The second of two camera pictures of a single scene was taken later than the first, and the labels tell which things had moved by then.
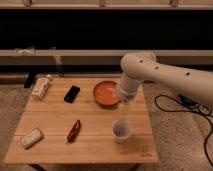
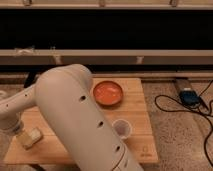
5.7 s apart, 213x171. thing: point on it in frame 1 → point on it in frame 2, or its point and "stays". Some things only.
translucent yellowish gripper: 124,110 → 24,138
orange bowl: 103,94 stays
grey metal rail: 99,57 stays
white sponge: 31,138 stays
